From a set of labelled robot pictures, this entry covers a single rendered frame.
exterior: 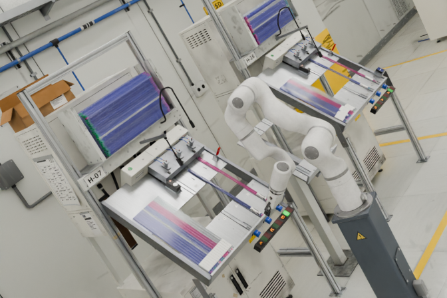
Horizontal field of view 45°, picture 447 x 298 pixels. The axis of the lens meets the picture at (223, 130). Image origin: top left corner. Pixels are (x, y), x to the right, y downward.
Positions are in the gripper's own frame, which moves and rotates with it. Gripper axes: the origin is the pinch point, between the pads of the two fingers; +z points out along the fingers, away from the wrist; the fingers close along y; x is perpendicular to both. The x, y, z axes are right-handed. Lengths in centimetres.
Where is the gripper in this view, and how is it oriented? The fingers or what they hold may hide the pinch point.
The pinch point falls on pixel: (271, 208)
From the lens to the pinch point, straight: 283.0
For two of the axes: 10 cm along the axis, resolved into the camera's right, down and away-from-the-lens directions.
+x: -8.1, -4.6, 3.7
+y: 5.8, -5.1, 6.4
